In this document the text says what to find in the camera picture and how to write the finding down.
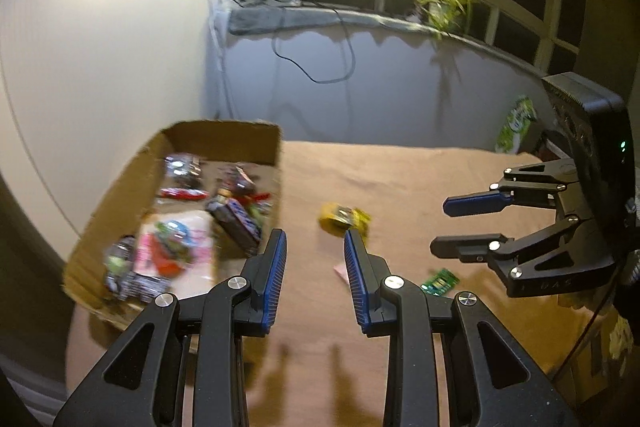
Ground black camera box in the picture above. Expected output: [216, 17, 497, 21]
[542, 72, 637, 255]

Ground dark snickers bar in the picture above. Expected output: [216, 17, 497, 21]
[205, 195, 262, 256]

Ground grey sill cloth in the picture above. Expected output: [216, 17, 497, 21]
[227, 5, 544, 78]

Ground yellow jelly cup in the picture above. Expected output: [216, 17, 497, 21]
[318, 202, 356, 235]

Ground black cable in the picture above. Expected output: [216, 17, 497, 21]
[219, 0, 357, 86]

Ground yellow green snack packet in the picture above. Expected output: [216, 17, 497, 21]
[350, 208, 371, 243]

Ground small snickers bar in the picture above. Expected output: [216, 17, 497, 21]
[103, 235, 136, 279]

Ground green white snack bag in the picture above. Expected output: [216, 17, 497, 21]
[495, 95, 537, 155]

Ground large clear nut bag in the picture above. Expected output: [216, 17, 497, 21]
[164, 153, 203, 188]

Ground pink small packet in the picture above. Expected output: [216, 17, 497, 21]
[333, 262, 349, 284]

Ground white cable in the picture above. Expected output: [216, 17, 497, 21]
[199, 0, 237, 120]

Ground clear red-edged nut bag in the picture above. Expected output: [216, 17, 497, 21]
[216, 164, 257, 198]

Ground pink printed plastic bag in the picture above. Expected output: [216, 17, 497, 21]
[134, 210, 214, 280]

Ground black snack packet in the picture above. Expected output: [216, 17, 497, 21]
[104, 271, 170, 303]

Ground potted spider plant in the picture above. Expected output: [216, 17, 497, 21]
[414, 0, 484, 36]

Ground brown cardboard box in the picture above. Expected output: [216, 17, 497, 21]
[63, 120, 282, 329]

